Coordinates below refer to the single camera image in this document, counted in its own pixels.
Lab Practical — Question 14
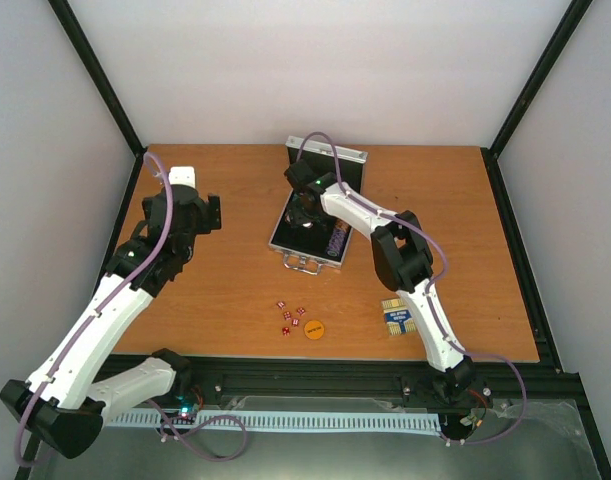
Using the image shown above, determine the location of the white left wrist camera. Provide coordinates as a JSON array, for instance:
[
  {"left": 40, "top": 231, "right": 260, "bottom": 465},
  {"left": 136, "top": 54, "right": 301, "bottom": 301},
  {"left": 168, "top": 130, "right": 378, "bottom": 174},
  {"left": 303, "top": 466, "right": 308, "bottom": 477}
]
[{"left": 166, "top": 166, "right": 196, "bottom": 189}]

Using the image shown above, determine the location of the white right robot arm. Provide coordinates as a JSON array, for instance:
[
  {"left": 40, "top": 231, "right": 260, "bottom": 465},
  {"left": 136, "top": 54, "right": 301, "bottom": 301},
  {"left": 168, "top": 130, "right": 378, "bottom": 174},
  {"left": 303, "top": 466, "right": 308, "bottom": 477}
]
[{"left": 284, "top": 160, "right": 475, "bottom": 405}]

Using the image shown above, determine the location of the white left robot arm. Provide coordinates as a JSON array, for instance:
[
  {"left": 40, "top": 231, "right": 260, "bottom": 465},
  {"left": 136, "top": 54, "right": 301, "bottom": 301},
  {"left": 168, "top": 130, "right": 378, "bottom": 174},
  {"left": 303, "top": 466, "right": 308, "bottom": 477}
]
[{"left": 0, "top": 184, "right": 222, "bottom": 459}]

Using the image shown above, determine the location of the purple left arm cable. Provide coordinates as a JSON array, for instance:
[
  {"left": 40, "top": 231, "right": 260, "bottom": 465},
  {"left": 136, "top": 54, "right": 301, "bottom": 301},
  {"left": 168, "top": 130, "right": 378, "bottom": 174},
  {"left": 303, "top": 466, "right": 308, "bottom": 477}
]
[{"left": 12, "top": 151, "right": 249, "bottom": 469}]

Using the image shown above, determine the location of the purple poker chip stack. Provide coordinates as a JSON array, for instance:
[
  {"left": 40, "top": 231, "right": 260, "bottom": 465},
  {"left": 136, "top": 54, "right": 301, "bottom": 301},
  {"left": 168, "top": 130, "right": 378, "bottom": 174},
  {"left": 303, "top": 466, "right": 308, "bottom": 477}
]
[{"left": 326, "top": 219, "right": 350, "bottom": 258}]

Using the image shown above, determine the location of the aluminium poker case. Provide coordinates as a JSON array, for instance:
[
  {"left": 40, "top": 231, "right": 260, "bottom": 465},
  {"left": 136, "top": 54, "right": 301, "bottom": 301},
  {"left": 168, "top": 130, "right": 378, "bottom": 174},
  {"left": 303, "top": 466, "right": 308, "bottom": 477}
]
[{"left": 269, "top": 135, "right": 368, "bottom": 275}]

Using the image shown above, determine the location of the light blue cable duct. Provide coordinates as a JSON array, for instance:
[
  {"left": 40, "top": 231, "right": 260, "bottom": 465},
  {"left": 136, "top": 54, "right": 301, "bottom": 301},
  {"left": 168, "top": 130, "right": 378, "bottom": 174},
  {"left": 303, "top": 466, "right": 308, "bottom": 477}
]
[{"left": 108, "top": 408, "right": 441, "bottom": 436}]

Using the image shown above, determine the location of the orange dealer button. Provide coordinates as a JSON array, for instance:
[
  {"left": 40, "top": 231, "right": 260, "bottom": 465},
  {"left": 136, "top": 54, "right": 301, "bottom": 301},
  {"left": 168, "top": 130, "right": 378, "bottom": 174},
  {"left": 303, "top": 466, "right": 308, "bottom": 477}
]
[{"left": 303, "top": 320, "right": 325, "bottom": 340}]

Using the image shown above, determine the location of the blue playing card box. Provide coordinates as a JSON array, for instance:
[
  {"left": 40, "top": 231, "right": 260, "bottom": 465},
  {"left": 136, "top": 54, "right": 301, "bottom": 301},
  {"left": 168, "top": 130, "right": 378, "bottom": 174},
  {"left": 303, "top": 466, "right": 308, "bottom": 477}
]
[{"left": 381, "top": 298, "right": 416, "bottom": 336}]

